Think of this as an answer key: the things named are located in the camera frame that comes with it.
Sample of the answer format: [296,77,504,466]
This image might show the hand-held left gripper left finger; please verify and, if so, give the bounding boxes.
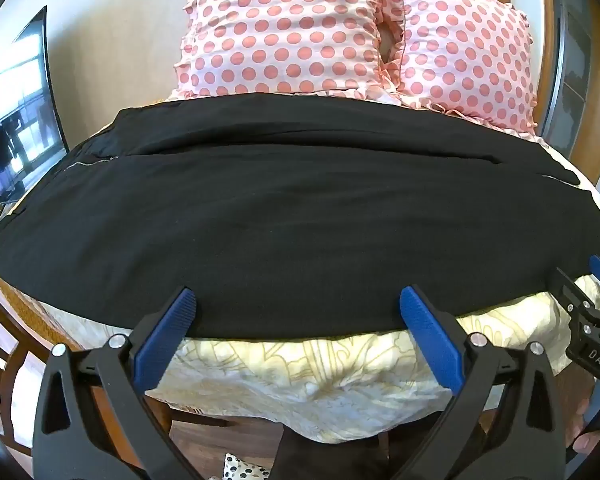
[31,286,201,480]

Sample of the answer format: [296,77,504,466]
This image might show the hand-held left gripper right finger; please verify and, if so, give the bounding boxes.
[390,286,566,480]

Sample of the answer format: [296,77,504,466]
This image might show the black pants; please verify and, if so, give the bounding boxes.
[0,92,600,338]

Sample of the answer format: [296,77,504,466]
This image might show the person's right hand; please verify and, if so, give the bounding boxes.
[571,390,600,457]

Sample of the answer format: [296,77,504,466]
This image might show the floral bed cover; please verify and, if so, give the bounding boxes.
[22,137,600,447]

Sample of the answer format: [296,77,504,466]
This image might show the spotted white cloth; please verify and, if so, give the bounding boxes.
[222,452,272,480]

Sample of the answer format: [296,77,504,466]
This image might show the glass panel door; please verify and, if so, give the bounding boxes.
[537,0,600,188]

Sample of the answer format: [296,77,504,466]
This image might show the pink polka dot pillow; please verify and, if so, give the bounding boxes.
[167,0,406,106]
[375,0,540,136]

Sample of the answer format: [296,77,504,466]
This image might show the flat screen television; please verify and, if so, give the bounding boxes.
[0,6,67,207]

